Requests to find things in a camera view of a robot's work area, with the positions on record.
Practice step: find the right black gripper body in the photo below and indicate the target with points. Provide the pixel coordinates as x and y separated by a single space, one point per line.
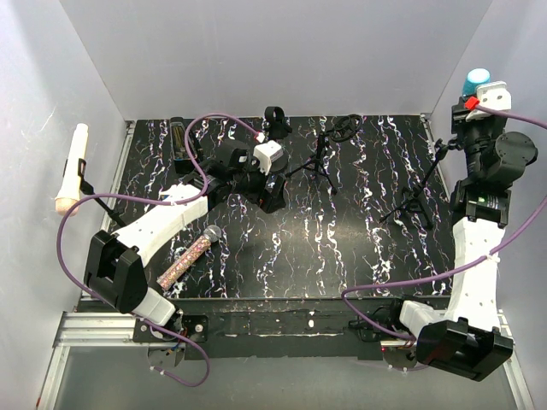
477 133

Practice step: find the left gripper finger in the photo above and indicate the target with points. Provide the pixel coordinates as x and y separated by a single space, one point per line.
277 193
268 203

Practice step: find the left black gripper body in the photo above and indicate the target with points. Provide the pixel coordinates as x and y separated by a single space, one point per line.
251 184

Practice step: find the teal blue microphone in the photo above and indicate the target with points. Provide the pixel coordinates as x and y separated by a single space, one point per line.
476 77

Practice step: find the glitter silver-head microphone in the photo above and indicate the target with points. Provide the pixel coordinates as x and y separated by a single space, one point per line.
203 243

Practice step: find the black round-base mic stand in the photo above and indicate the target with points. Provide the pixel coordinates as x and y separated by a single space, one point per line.
277 128

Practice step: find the black tripod shock-mount stand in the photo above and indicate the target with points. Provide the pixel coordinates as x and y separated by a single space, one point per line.
343 129

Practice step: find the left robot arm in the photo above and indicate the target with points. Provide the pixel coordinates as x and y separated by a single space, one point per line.
116 261

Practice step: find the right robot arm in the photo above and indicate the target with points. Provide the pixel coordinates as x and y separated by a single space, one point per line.
466 340

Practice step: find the black left round-base stand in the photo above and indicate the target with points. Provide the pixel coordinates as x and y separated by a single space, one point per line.
88 190

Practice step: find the pale pink microphone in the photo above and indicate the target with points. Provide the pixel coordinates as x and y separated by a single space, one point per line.
68 194

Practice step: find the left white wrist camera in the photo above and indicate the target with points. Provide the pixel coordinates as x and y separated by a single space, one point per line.
270 156

